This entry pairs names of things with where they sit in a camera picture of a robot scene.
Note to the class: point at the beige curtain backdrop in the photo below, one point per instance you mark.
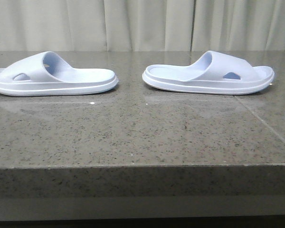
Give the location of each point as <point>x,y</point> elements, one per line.
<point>142,25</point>

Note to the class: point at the light blue slipper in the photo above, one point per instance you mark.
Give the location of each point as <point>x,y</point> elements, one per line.
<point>47,73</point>
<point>212,73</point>

